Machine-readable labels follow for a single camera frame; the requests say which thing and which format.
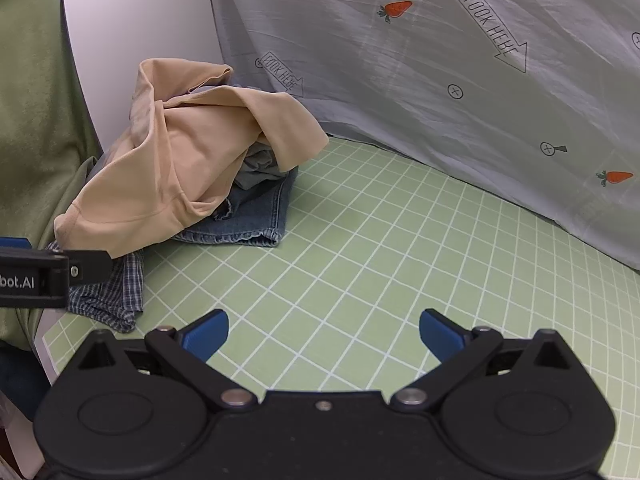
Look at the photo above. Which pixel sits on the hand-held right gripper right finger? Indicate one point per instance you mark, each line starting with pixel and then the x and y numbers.
pixel 437 335

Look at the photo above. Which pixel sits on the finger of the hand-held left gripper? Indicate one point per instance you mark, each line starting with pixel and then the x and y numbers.
pixel 92 265
pixel 12 243

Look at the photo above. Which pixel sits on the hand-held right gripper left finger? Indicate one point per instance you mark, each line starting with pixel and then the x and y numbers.
pixel 205 335

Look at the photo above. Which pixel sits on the beige long-sleeve shirt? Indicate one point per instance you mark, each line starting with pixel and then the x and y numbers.
pixel 190 135

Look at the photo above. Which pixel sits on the blue plaid shirt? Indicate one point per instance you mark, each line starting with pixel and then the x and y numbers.
pixel 117 290

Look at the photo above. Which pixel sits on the dark blue cloth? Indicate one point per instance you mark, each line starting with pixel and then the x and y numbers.
pixel 20 380

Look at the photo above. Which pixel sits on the green cloth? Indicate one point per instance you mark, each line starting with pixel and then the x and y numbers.
pixel 30 135

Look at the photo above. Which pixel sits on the green grid mat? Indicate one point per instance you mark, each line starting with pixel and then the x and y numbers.
pixel 350 260

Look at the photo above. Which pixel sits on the blue denim jeans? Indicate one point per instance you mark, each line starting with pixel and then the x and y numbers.
pixel 260 210

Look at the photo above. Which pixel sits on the grey garment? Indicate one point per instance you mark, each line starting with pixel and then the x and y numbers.
pixel 257 165

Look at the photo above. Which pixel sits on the grey carrot-print sheet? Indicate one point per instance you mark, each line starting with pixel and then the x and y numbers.
pixel 400 85

